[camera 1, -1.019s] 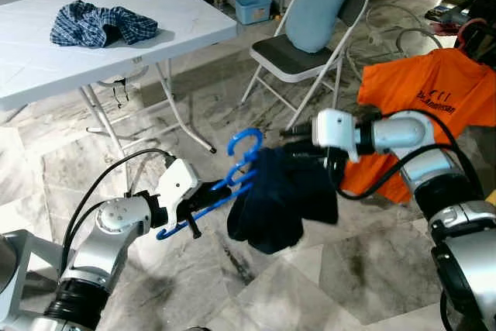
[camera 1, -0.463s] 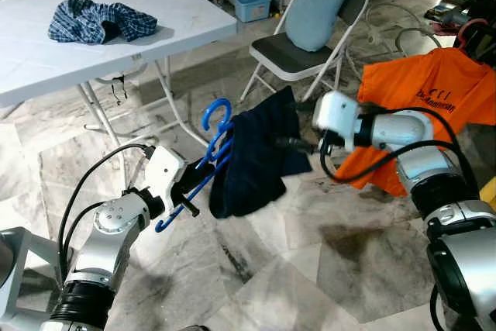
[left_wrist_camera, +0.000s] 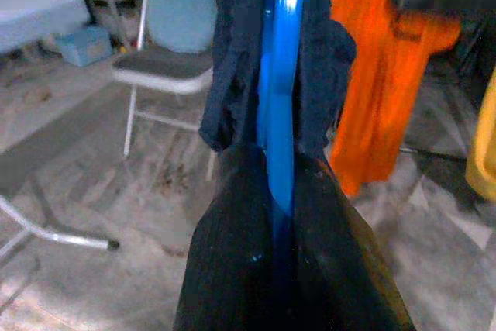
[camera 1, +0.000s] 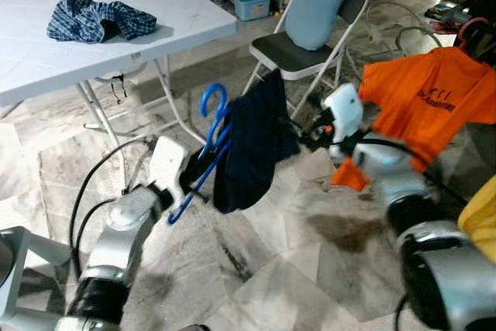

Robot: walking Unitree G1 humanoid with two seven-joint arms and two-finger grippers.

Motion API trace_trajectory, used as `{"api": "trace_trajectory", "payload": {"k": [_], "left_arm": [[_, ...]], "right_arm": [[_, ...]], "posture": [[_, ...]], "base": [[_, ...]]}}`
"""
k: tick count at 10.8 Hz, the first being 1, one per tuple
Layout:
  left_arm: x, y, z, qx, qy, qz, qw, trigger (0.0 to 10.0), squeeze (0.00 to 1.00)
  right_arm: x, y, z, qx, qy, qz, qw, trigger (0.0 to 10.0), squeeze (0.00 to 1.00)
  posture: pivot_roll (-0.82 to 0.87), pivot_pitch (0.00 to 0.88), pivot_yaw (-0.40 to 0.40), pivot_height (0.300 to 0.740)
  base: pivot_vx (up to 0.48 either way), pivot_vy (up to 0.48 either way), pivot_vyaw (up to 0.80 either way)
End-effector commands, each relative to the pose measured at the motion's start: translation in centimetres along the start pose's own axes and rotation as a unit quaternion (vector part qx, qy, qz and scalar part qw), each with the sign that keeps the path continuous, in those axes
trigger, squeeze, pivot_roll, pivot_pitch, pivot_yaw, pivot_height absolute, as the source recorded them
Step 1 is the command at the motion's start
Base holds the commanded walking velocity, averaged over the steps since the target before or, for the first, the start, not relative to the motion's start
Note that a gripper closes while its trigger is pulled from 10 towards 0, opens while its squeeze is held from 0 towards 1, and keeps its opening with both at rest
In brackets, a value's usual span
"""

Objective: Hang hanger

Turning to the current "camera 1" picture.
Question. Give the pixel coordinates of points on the orange printed t-shirt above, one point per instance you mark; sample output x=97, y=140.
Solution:
x=434, y=106

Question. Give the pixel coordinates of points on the blue plastic hanger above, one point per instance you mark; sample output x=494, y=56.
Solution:
x=218, y=128

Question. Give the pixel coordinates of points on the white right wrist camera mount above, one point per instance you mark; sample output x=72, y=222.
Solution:
x=345, y=110

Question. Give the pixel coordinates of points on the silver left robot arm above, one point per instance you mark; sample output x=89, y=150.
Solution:
x=124, y=226

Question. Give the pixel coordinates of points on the light blue cushion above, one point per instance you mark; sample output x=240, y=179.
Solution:
x=322, y=1

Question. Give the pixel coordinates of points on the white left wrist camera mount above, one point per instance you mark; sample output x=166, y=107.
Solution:
x=167, y=162

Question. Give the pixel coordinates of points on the grey white folding chair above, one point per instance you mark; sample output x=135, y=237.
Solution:
x=283, y=53

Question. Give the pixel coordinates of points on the red hanger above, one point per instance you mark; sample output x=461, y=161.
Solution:
x=459, y=34

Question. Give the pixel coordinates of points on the navy blue garment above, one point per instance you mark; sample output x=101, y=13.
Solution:
x=252, y=145

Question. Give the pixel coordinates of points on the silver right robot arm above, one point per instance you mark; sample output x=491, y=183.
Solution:
x=395, y=172

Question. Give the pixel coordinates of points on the light blue plastic basket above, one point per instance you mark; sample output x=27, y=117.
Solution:
x=252, y=7

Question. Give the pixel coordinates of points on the yellow shirt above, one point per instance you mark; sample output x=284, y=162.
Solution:
x=482, y=218

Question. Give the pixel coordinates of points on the blue plaid shirt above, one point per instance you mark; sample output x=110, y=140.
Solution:
x=77, y=21

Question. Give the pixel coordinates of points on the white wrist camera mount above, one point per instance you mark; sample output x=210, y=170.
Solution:
x=345, y=110
x=167, y=162

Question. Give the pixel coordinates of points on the patterned floor mat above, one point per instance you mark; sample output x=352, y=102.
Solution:
x=449, y=15

